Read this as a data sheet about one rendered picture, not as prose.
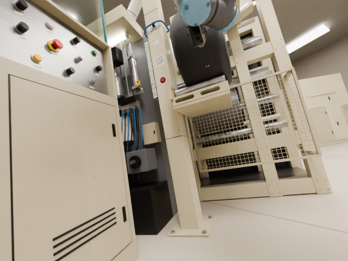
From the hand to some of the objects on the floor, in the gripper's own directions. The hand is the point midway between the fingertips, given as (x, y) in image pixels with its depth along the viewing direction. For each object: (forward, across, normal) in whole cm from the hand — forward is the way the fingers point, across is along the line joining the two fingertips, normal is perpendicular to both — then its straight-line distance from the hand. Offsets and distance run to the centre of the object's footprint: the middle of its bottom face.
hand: (201, 46), depth 83 cm
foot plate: (+45, +35, +97) cm, 113 cm away
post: (+45, +35, +97) cm, 113 cm away
